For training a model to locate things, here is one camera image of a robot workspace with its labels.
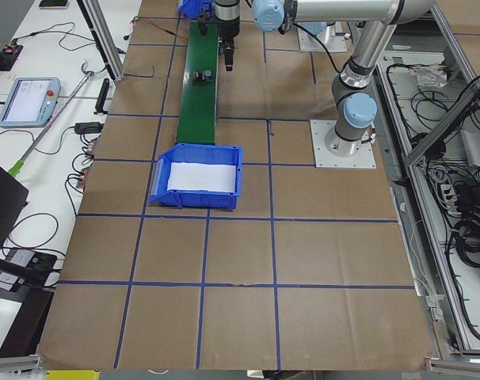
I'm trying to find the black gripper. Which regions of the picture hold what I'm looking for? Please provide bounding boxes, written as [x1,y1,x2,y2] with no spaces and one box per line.
[197,11,240,71]

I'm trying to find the red push button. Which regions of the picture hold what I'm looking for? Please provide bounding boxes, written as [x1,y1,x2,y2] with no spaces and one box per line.
[193,70,213,82]

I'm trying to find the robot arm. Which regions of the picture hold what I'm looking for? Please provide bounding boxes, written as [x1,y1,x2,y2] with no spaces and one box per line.
[196,1,339,71]
[295,0,434,158]

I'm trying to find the right blue bin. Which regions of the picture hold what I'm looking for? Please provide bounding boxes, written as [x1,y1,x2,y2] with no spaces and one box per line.
[177,0,204,19]

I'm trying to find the blue bin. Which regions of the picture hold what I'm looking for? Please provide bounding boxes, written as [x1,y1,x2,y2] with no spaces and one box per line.
[149,143,243,211]
[177,0,204,19]

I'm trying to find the green conveyor belt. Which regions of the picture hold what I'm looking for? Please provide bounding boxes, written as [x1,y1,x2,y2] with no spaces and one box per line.
[176,21,219,144]

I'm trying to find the left blue bin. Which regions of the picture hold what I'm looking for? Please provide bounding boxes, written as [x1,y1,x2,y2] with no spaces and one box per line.
[149,143,243,211]

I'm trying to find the left bin white foam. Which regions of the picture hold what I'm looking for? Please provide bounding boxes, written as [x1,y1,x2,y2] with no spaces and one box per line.
[167,162,236,192]

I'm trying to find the black power adapter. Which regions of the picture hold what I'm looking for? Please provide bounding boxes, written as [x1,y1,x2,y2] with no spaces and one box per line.
[74,122,104,135]

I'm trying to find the teach pendant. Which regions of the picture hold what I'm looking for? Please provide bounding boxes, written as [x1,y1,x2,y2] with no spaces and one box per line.
[0,77,61,128]

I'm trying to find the red black conveyor wires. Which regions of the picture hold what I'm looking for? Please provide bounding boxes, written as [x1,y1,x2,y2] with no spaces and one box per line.
[130,15,189,44]

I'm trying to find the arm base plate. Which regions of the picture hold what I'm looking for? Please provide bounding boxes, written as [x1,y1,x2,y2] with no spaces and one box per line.
[310,120,376,169]
[298,24,348,53]

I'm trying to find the aluminium frame post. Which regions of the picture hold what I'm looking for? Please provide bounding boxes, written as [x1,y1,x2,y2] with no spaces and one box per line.
[78,0,125,82]

